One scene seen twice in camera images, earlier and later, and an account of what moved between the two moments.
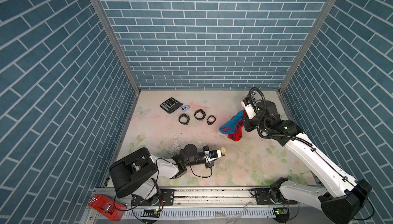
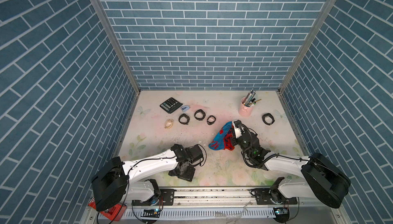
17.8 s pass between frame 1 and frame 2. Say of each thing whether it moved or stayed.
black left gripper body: moved
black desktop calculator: stayed
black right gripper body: moved
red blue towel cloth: moved
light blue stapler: stayed
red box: stayed
